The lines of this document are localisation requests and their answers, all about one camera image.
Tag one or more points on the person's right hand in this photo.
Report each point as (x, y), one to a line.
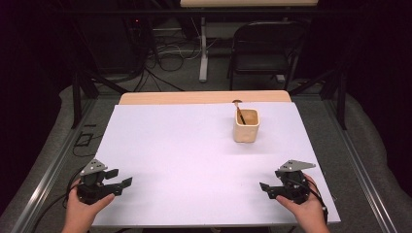
(311, 216)

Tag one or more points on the white board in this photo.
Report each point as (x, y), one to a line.
(178, 155)

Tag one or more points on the person's left hand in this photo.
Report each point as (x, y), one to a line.
(79, 216)

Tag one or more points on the white desk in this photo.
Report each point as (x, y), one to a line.
(203, 64)

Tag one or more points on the aluminium rail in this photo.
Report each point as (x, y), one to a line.
(359, 168)
(48, 174)

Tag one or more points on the black horizontal frame beam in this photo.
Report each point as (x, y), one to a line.
(129, 11)

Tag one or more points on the black metal stand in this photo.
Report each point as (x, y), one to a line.
(341, 97)
(76, 97)

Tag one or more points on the light wooden table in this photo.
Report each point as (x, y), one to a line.
(194, 97)

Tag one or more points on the dark computer tower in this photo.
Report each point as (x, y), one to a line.
(110, 45)

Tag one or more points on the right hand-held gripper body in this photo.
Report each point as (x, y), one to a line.
(293, 189)

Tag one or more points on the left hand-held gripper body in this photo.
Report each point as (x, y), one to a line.
(94, 191)

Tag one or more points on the cream square cup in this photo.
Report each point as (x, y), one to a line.
(246, 132)

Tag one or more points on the black folding chair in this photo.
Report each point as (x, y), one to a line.
(262, 61)

